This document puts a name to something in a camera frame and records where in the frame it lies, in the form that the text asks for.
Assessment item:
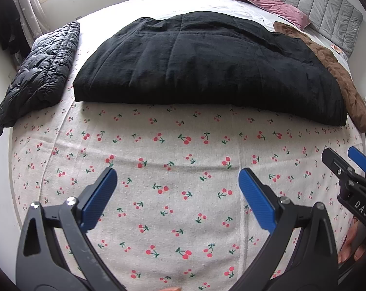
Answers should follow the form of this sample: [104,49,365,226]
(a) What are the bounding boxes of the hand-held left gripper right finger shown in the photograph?
[228,167,339,291]

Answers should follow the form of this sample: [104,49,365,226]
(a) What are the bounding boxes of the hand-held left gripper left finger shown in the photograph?
[16,167,125,291]

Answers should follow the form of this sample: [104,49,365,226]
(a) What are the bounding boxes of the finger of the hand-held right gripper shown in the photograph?
[347,146,366,174]
[321,147,358,188]

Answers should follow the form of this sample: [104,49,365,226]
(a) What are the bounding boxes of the large black jacket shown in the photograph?
[73,11,348,127]

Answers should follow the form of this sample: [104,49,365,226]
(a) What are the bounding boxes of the dark hanging clothes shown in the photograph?
[0,0,31,56]

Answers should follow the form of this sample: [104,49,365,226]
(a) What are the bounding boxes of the person's right hand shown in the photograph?
[338,218,366,264]

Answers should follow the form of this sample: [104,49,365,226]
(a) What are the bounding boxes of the cherry print blanket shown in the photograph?
[8,51,366,291]

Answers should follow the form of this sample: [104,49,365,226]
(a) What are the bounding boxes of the brown garment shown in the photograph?
[273,21,366,133]

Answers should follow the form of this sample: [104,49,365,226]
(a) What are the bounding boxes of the black quilted jacket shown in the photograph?
[0,21,81,140]

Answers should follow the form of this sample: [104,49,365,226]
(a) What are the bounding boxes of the grey padded headboard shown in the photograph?
[251,0,363,58]

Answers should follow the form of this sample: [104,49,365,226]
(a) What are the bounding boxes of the bed with white sheet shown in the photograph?
[7,0,366,291]

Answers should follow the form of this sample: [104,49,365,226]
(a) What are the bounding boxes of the patterned curtain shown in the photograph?
[11,0,48,37]

